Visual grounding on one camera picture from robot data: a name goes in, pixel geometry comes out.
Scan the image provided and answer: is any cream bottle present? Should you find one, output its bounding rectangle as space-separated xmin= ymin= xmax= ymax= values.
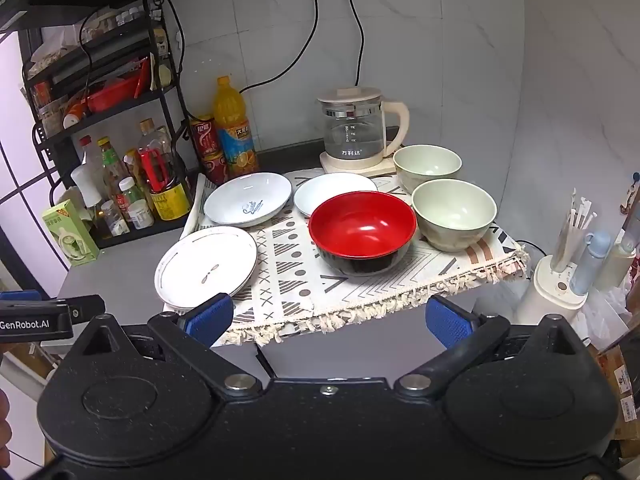
xmin=595 ymin=242 xmax=637 ymax=291

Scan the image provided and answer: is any green carton box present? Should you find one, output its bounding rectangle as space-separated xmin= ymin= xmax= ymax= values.
xmin=41 ymin=199 xmax=101 ymax=267

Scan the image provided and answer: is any dark sauce bottle yellow label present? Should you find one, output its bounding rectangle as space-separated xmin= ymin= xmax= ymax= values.
xmin=150 ymin=160 xmax=192 ymax=222

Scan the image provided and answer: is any orange juice bottle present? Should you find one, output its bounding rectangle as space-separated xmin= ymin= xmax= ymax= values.
xmin=214 ymin=76 xmax=260 ymax=177

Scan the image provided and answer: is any pale blue bottle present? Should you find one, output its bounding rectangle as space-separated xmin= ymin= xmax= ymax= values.
xmin=570 ymin=231 xmax=612 ymax=296

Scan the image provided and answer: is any white cup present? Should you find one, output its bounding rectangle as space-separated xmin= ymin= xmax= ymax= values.
xmin=70 ymin=164 xmax=103 ymax=208

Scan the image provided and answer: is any patterned tasselled cloth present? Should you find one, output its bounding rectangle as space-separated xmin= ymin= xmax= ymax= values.
xmin=180 ymin=170 xmax=531 ymax=348

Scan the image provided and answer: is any white utensil holder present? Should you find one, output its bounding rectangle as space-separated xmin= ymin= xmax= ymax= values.
xmin=515 ymin=255 xmax=588 ymax=326

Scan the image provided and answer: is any red plastic basket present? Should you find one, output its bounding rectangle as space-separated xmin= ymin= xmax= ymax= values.
xmin=85 ymin=72 xmax=151 ymax=113

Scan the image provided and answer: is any person's left hand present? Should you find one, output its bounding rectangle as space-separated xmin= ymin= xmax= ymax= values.
xmin=0 ymin=390 xmax=13 ymax=456

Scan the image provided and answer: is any white lidded jar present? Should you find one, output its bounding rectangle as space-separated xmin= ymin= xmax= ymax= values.
xmin=127 ymin=199 xmax=155 ymax=230

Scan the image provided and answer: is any red and black bowl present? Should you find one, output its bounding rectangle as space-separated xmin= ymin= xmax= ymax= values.
xmin=308 ymin=191 xmax=417 ymax=277

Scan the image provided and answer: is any red drink can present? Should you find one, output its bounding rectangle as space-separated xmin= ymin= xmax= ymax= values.
xmin=189 ymin=115 xmax=222 ymax=158
xmin=201 ymin=152 xmax=231 ymax=186

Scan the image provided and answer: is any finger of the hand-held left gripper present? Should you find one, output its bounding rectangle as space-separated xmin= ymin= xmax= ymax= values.
xmin=42 ymin=294 xmax=107 ymax=325

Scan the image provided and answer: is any cream kettle base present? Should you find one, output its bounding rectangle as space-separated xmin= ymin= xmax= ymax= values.
xmin=320 ymin=147 xmax=401 ymax=178

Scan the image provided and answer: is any small white plate blue print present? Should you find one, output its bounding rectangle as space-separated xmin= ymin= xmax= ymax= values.
xmin=293 ymin=172 xmax=379 ymax=218

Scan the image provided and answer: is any small spice jar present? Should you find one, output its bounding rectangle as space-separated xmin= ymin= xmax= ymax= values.
xmin=100 ymin=200 xmax=130 ymax=237

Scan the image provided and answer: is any black metal rack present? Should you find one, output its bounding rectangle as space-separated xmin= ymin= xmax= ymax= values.
xmin=20 ymin=0 xmax=198 ymax=250

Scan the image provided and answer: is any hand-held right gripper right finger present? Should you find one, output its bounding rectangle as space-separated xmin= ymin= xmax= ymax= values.
xmin=394 ymin=295 xmax=582 ymax=401

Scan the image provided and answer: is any glass electric kettle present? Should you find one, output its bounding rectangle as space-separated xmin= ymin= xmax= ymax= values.
xmin=316 ymin=87 xmax=411 ymax=158

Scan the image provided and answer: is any large white plate blue print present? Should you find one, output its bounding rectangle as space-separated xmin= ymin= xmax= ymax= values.
xmin=204 ymin=172 xmax=293 ymax=227

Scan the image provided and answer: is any oil bottle yellow cap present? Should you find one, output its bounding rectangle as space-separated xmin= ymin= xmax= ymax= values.
xmin=96 ymin=137 xmax=132 ymax=196

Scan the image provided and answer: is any cardboard box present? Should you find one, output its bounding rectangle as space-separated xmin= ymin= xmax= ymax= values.
xmin=597 ymin=345 xmax=640 ymax=441

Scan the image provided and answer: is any white plate leaf motif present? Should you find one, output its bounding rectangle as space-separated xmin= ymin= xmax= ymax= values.
xmin=154 ymin=226 xmax=259 ymax=311

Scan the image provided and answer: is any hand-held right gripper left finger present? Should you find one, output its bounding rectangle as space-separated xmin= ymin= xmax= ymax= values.
xmin=75 ymin=294 xmax=263 ymax=401

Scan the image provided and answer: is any clear bottle gold cap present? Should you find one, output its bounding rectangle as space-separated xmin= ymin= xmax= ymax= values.
xmin=136 ymin=119 xmax=173 ymax=171

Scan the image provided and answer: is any bundle of white chopsticks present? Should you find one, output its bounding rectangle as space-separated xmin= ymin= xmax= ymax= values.
xmin=550 ymin=189 xmax=598 ymax=271

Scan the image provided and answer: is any pale green bowl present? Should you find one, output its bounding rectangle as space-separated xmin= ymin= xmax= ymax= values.
xmin=411 ymin=179 xmax=497 ymax=252
xmin=393 ymin=144 xmax=463 ymax=193

